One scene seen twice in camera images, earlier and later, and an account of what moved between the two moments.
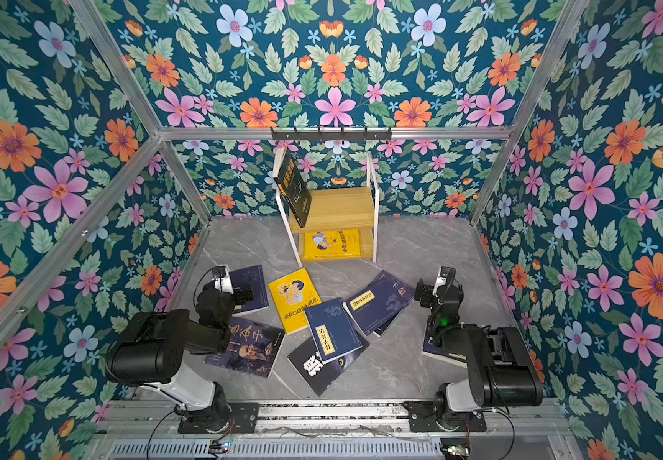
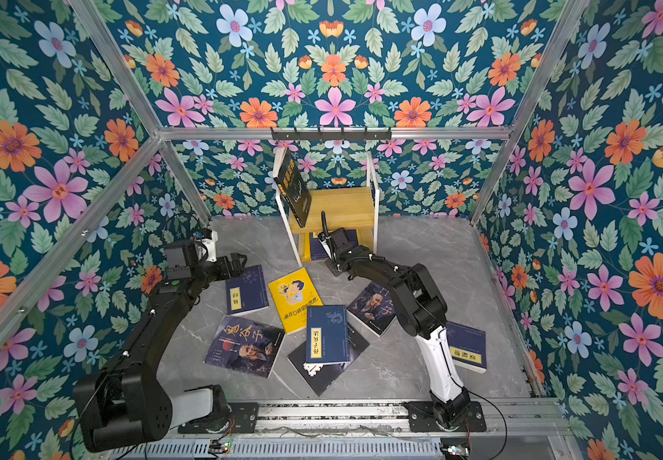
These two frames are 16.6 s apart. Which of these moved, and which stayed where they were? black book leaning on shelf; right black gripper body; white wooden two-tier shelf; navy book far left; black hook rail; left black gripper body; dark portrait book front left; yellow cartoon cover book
Moved: left black gripper body; right black gripper body
Stayed: yellow cartoon cover book; navy book far left; black book leaning on shelf; black hook rail; white wooden two-tier shelf; dark portrait book front left
